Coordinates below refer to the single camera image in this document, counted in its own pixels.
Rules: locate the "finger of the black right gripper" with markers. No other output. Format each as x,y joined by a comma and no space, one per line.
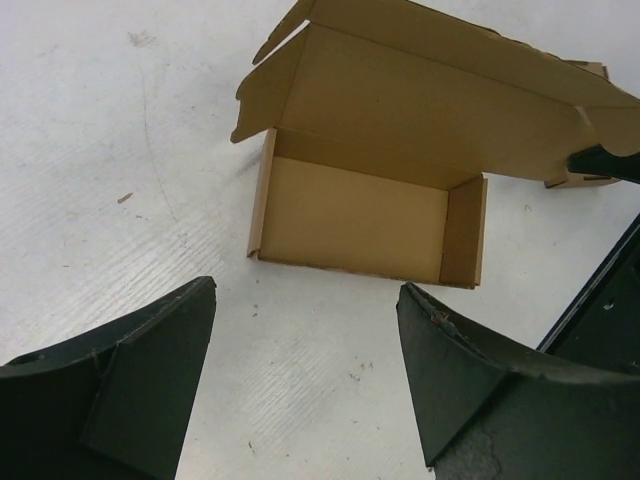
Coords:
598,161

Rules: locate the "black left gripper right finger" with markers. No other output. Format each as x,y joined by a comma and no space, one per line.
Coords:
488,407

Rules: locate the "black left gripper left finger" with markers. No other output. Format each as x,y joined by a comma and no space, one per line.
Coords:
114,402

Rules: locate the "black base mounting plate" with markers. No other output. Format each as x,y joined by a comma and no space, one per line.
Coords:
600,327

